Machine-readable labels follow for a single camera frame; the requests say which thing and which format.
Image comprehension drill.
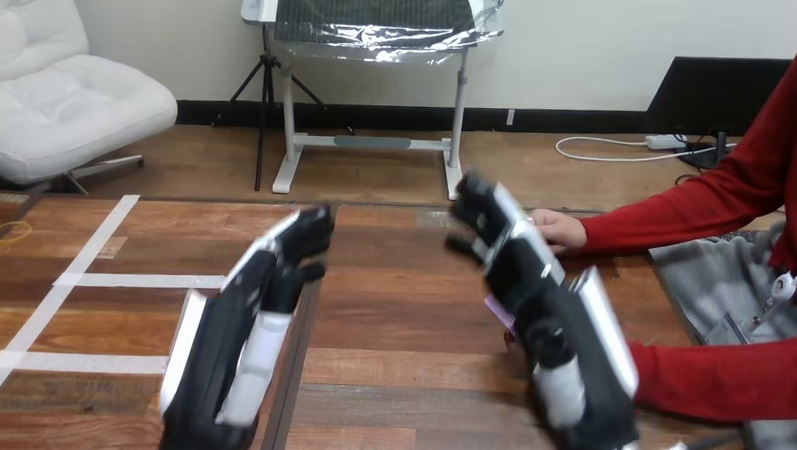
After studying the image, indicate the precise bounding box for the person's hand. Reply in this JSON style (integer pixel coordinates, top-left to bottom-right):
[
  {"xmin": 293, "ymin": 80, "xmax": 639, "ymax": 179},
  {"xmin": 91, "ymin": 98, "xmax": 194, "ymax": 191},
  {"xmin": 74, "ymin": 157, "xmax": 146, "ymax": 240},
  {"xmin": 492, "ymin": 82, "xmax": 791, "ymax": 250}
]
[{"xmin": 529, "ymin": 208, "xmax": 590, "ymax": 251}]

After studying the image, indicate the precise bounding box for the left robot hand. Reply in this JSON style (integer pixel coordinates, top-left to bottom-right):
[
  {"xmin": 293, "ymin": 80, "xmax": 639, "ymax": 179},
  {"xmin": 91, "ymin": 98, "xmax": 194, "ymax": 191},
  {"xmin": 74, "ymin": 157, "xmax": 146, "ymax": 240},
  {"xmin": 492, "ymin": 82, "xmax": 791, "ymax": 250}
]
[{"xmin": 157, "ymin": 199, "xmax": 338, "ymax": 450}]

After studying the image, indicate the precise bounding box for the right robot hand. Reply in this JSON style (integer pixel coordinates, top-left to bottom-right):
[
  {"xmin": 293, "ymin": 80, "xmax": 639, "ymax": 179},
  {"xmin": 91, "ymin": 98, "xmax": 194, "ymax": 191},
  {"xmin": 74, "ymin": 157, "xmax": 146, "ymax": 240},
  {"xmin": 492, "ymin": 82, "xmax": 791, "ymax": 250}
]
[{"xmin": 437, "ymin": 169, "xmax": 650, "ymax": 450}]

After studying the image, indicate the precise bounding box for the person's forearm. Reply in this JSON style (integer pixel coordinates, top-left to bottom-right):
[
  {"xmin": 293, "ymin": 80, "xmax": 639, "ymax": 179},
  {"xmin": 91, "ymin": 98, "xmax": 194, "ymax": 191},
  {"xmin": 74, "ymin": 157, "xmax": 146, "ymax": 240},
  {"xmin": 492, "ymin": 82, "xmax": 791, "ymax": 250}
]
[
  {"xmin": 577, "ymin": 144, "xmax": 791, "ymax": 265},
  {"xmin": 626, "ymin": 327, "xmax": 797, "ymax": 425}
]

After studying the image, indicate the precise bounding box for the purple block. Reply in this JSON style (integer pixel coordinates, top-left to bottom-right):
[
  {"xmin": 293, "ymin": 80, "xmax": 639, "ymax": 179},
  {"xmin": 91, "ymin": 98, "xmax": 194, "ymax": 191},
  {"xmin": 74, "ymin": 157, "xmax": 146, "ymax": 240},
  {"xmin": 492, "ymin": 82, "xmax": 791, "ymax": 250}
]
[{"xmin": 484, "ymin": 295, "xmax": 519, "ymax": 335}]

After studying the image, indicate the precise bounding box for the white power strip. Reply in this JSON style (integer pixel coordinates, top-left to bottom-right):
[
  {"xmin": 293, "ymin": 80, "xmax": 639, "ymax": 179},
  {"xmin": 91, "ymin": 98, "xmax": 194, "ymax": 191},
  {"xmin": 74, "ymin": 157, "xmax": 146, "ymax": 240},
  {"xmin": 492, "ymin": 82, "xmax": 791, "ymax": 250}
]
[{"xmin": 644, "ymin": 133, "xmax": 690, "ymax": 153}]

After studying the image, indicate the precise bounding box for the dark screen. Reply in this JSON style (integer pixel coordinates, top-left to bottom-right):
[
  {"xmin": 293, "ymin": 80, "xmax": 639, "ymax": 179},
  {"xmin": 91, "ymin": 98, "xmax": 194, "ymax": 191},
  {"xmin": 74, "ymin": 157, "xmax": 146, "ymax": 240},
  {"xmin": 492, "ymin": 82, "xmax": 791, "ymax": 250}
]
[{"xmin": 643, "ymin": 54, "xmax": 795, "ymax": 141}]

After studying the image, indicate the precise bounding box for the white desk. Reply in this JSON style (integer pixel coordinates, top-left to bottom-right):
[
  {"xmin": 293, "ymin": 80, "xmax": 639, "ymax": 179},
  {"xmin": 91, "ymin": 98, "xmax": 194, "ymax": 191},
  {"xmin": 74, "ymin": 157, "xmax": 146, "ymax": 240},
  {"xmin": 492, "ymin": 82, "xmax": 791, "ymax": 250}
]
[{"xmin": 232, "ymin": 0, "xmax": 475, "ymax": 202}]

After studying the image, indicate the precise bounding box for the black tripod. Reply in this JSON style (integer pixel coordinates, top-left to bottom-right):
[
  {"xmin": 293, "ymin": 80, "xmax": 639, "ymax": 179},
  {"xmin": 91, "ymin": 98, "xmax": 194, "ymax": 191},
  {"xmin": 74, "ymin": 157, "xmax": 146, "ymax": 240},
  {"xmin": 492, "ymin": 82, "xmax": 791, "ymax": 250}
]
[{"xmin": 210, "ymin": 23, "xmax": 331, "ymax": 195}]

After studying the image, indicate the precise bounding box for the foil sheet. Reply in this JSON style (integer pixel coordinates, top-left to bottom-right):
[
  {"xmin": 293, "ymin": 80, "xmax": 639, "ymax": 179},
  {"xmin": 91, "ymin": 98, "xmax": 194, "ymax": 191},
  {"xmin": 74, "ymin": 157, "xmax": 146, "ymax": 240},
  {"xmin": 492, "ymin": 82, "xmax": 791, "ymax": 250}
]
[{"xmin": 270, "ymin": 0, "xmax": 508, "ymax": 70}]

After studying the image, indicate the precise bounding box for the dark ribbed mat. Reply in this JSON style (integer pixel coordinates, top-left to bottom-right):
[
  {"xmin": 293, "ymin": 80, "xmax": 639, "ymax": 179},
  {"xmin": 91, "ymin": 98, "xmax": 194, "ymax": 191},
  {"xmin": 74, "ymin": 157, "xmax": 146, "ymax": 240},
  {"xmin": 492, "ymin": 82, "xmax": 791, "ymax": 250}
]
[{"xmin": 275, "ymin": 0, "xmax": 479, "ymax": 53}]

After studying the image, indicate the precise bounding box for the white cushioned chair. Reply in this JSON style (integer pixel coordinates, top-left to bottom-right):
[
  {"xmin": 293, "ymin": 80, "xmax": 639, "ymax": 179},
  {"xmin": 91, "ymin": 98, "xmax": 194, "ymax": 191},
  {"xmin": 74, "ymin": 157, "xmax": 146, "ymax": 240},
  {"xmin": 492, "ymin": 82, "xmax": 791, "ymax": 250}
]
[{"xmin": 0, "ymin": 0, "xmax": 183, "ymax": 198}]

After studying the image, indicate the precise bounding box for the tangle of cables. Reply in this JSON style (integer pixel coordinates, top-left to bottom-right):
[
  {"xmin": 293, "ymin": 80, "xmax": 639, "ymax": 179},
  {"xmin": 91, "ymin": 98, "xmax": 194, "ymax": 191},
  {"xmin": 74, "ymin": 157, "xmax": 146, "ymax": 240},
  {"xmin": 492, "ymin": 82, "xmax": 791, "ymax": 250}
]
[{"xmin": 553, "ymin": 125, "xmax": 739, "ymax": 189}]

